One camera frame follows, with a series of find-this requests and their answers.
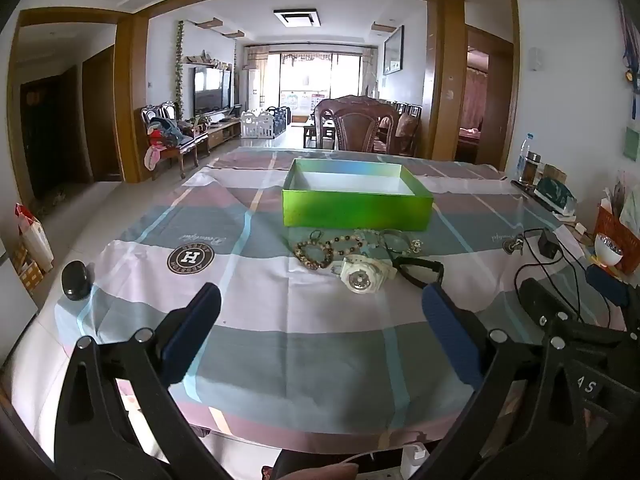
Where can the carved wooden dining chair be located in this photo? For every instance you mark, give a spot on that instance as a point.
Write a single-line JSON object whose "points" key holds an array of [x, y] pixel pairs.
{"points": [[360, 127]]}

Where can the white standing air conditioner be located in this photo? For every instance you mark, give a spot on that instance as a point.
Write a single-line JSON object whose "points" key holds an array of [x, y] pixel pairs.
{"points": [[253, 90]]}

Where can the orange plastic basket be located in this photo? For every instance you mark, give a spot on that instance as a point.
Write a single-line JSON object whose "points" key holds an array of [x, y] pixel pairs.
{"points": [[607, 220]]}

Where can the green hanging vine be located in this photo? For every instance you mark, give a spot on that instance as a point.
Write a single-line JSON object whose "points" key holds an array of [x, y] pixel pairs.
{"points": [[179, 65]]}

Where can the pile of clothes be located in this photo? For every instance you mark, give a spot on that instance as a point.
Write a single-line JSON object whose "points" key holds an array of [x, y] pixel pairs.
{"points": [[165, 132]]}

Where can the white baby fence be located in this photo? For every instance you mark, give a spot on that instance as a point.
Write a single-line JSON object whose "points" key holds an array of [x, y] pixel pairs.
{"points": [[265, 124]]}

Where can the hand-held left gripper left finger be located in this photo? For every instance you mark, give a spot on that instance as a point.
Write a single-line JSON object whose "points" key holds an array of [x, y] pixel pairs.
{"points": [[192, 330]]}

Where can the green cardboard box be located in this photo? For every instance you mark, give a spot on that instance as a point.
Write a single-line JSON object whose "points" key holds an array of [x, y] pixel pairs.
{"points": [[350, 210]]}

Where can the white charger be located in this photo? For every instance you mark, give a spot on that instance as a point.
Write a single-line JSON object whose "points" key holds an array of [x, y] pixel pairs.
{"points": [[416, 460]]}

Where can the flat screen television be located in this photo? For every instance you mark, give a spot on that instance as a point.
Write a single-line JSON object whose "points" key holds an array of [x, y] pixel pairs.
{"points": [[212, 90]]}

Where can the black round knob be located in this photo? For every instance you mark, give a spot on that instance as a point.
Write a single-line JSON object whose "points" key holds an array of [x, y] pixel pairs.
{"points": [[76, 280]]}

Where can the white bowl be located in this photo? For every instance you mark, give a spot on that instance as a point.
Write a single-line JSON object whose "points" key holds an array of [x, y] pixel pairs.
{"points": [[609, 251]]}

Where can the wooden armchair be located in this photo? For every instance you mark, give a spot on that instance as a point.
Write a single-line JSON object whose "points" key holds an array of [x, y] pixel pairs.
{"points": [[187, 152]]}

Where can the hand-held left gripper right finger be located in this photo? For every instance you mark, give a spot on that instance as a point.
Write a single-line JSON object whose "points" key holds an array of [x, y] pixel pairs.
{"points": [[450, 330]]}

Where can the wooden television cabinet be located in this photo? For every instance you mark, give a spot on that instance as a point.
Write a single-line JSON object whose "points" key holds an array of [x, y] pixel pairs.
{"points": [[220, 132]]}

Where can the black power adapter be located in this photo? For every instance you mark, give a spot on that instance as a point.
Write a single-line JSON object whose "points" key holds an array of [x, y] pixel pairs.
{"points": [[548, 244]]}

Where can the dark wooden sofa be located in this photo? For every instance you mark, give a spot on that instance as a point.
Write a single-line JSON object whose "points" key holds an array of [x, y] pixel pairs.
{"points": [[407, 132]]}

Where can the rectangular ceiling lamp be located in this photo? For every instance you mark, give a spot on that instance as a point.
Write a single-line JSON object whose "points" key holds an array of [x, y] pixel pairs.
{"points": [[297, 16]]}

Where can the plaid tablecloth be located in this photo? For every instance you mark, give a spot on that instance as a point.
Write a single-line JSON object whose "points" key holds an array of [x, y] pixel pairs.
{"points": [[300, 360]]}

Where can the clear water bottle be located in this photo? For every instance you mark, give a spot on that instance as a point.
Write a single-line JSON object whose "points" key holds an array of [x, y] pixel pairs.
{"points": [[524, 152]]}

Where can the gold charm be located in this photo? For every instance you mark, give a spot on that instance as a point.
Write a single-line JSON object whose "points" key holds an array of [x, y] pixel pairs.
{"points": [[416, 247]]}

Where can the white wristwatch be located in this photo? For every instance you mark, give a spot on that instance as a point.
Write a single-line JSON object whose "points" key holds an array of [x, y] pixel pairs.
{"points": [[359, 275]]}

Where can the framed wall picture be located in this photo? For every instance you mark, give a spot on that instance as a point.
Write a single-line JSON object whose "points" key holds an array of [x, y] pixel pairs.
{"points": [[393, 50]]}

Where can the red and white shopping bag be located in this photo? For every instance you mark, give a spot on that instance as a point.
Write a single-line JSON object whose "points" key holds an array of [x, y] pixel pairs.
{"points": [[32, 240]]}

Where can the black wristband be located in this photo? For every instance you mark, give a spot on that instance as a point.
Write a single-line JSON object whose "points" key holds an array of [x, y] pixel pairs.
{"points": [[434, 267]]}

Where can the glass jar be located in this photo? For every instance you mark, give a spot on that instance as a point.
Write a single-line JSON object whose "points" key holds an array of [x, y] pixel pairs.
{"points": [[532, 170]]}

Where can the dark green box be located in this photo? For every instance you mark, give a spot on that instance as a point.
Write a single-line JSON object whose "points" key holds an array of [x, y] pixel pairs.
{"points": [[555, 194]]}

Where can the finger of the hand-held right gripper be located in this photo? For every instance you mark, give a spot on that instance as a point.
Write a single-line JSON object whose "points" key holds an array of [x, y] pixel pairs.
{"points": [[537, 300], [607, 285]]}

